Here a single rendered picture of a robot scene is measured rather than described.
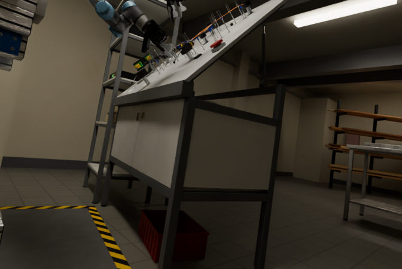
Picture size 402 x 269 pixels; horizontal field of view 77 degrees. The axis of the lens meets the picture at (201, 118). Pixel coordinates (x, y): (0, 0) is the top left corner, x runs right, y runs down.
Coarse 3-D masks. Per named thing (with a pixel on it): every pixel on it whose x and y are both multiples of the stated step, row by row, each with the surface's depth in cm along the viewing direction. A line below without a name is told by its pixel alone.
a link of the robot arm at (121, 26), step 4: (120, 16) 127; (124, 16) 130; (120, 20) 126; (124, 20) 130; (128, 20) 131; (120, 24) 127; (124, 24) 130; (128, 24) 132; (132, 24) 134; (108, 28) 131; (112, 28) 129; (116, 28) 128; (120, 28) 130; (124, 28) 132; (128, 28) 134; (112, 32) 130; (116, 32) 131; (120, 32) 132; (124, 32) 135; (116, 36) 133
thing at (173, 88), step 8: (184, 80) 106; (152, 88) 135; (160, 88) 125; (168, 88) 117; (176, 88) 109; (184, 88) 106; (192, 88) 108; (120, 96) 190; (128, 96) 172; (136, 96) 156; (144, 96) 144; (152, 96) 133; (160, 96) 123; (168, 96) 116; (176, 96) 111; (184, 96) 108; (120, 104) 186; (128, 104) 177; (136, 104) 168
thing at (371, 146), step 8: (368, 144) 327; (376, 144) 320; (384, 144) 315; (352, 152) 282; (368, 152) 322; (376, 152) 296; (384, 152) 274; (392, 152) 254; (400, 152) 249; (352, 160) 281; (352, 168) 282; (352, 200) 283; (360, 200) 292; (368, 200) 303; (344, 208) 278; (360, 208) 317; (376, 208) 260; (384, 208) 261; (392, 208) 270; (400, 208) 279; (344, 216) 277
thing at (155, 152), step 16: (144, 112) 151; (160, 112) 130; (176, 112) 115; (144, 128) 146; (160, 128) 127; (176, 128) 112; (144, 144) 142; (160, 144) 123; (176, 144) 109; (144, 160) 137; (160, 160) 120; (160, 176) 117
